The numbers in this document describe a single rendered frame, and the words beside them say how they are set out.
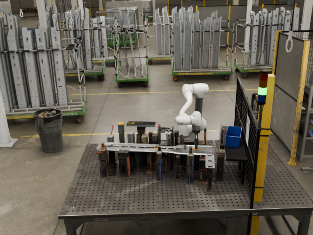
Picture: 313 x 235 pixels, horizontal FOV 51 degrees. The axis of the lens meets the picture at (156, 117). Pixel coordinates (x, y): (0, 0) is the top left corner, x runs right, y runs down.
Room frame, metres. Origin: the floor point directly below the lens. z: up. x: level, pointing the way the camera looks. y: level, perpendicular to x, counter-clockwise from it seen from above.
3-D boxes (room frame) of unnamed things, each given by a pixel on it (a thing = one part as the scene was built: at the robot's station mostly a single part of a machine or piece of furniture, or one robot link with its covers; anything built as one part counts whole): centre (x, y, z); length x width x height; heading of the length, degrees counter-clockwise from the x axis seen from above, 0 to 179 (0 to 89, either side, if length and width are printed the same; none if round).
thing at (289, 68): (5.38, -2.21, 1.00); 1.34 x 0.14 x 2.00; 1
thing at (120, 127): (3.88, 0.45, 0.92); 0.08 x 0.08 x 0.44; 82
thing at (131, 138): (3.69, 0.32, 0.90); 0.13 x 0.10 x 0.41; 172
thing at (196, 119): (3.41, -0.43, 1.39); 0.13 x 0.11 x 0.16; 97
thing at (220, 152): (3.25, -0.70, 0.88); 0.08 x 0.08 x 0.36; 82
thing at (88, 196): (3.48, -0.29, 0.68); 2.56 x 1.61 x 0.04; 91
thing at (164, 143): (3.67, -0.11, 0.94); 0.18 x 0.13 x 0.49; 82
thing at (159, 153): (3.30, -0.02, 0.87); 0.12 x 0.09 x 0.35; 172
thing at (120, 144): (3.48, 0.03, 1.00); 1.38 x 0.22 x 0.02; 82
